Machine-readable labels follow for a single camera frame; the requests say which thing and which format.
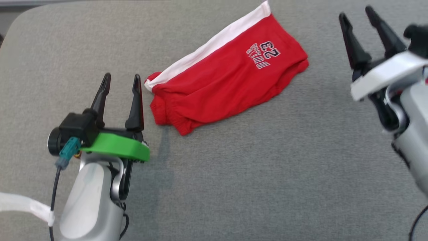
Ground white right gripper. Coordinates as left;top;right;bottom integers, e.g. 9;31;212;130
338;5;428;101

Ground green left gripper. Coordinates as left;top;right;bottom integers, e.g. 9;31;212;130
80;73;150;164

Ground red basketball shorts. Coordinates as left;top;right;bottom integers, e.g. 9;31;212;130
144;0;310;136

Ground black cable with teal connector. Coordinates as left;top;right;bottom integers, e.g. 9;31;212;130
48;137;81;241

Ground white strap on left arm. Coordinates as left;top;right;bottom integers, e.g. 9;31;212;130
0;192;56;226

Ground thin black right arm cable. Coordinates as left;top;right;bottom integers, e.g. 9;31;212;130
409;204;428;241

